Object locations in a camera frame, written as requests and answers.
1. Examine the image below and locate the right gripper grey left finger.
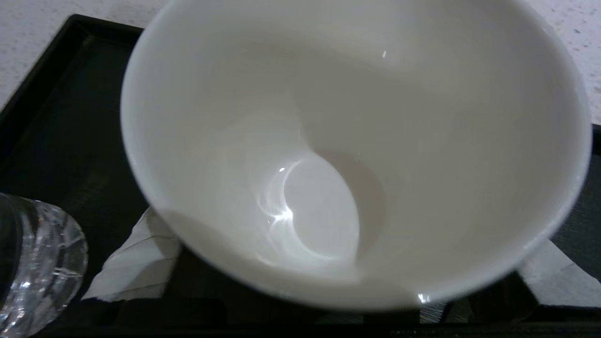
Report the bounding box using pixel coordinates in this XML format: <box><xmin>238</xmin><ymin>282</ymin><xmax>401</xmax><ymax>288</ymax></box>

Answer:
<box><xmin>81</xmin><ymin>206</ymin><xmax>183</xmax><ymax>302</ymax></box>

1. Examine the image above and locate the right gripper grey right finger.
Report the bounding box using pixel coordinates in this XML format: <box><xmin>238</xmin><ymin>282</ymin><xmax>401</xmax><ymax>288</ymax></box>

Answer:
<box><xmin>518</xmin><ymin>238</ymin><xmax>601</xmax><ymax>308</ymax></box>

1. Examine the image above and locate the black cup white inside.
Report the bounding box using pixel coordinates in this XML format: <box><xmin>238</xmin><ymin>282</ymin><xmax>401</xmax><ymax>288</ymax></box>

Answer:
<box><xmin>120</xmin><ymin>0</ymin><xmax>593</xmax><ymax>313</ymax></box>

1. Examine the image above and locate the clear water bottle red label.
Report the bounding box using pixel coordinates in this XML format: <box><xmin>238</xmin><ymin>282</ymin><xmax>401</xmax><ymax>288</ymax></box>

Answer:
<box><xmin>0</xmin><ymin>192</ymin><xmax>89</xmax><ymax>338</ymax></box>

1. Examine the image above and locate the black rectangular serving tray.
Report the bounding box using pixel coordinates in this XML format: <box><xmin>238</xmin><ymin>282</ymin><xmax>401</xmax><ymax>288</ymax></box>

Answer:
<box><xmin>0</xmin><ymin>14</ymin><xmax>601</xmax><ymax>338</ymax></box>

